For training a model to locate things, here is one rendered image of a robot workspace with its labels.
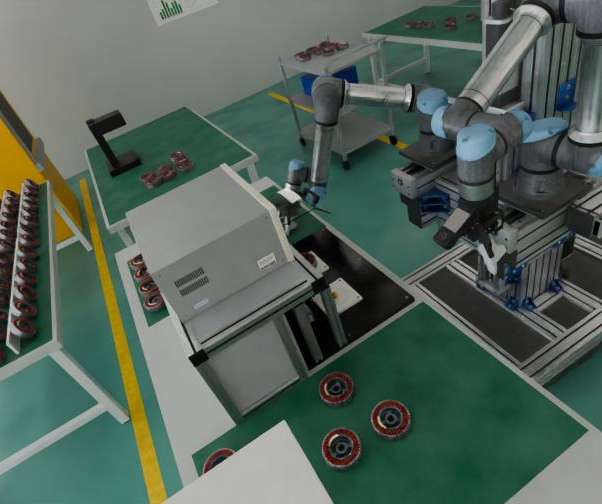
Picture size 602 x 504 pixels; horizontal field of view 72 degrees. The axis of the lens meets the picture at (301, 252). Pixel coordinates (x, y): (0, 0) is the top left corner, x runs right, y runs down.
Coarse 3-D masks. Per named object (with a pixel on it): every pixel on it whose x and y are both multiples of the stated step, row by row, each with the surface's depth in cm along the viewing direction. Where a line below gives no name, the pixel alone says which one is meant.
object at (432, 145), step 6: (420, 132) 172; (426, 132) 169; (432, 132) 167; (420, 138) 173; (426, 138) 170; (432, 138) 169; (438, 138) 168; (444, 138) 169; (420, 144) 174; (426, 144) 171; (432, 144) 171; (438, 144) 169; (444, 144) 169; (450, 144) 171; (420, 150) 175; (426, 150) 172; (432, 150) 171; (438, 150) 170; (444, 150) 170; (450, 150) 172
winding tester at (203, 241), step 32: (192, 192) 141; (224, 192) 135; (256, 192) 129; (160, 224) 130; (192, 224) 125; (224, 224) 120; (256, 224) 119; (160, 256) 116; (192, 256) 114; (224, 256) 119; (256, 256) 124; (288, 256) 130; (160, 288) 114; (192, 288) 119; (224, 288) 124
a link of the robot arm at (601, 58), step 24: (576, 0) 93; (600, 0) 90; (576, 24) 98; (600, 24) 93; (600, 48) 97; (600, 72) 100; (600, 96) 104; (576, 120) 113; (600, 120) 108; (576, 144) 115; (600, 144) 111; (576, 168) 120; (600, 168) 114
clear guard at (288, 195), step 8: (280, 192) 177; (288, 192) 175; (296, 192) 175; (272, 200) 173; (280, 200) 172; (288, 200) 170; (296, 200) 168; (304, 200) 167; (312, 200) 174; (280, 208) 167; (288, 208) 165; (296, 208) 164; (304, 208) 162; (312, 208) 161; (320, 208) 164; (280, 216) 162; (288, 216) 161; (296, 216) 159
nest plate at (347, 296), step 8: (336, 280) 168; (336, 288) 165; (344, 288) 164; (352, 288) 162; (320, 296) 164; (344, 296) 160; (352, 296) 159; (360, 296) 158; (320, 304) 160; (336, 304) 158; (344, 304) 157; (352, 304) 157
